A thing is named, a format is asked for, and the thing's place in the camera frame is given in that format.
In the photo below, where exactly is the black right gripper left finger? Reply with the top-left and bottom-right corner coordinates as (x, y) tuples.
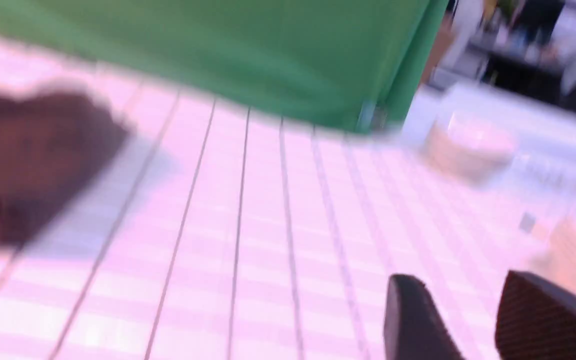
(382, 273), (464, 360)

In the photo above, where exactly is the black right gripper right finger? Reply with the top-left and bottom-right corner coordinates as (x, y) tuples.
(494, 270), (576, 360)

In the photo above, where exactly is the gray long-sleeved shirt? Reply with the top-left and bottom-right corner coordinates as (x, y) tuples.
(0, 88), (130, 245)

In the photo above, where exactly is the white grid tablecloth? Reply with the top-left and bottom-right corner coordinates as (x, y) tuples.
(0, 39), (576, 360)

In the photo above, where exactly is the green backdrop cloth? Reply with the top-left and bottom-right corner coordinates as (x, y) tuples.
(0, 0), (448, 134)

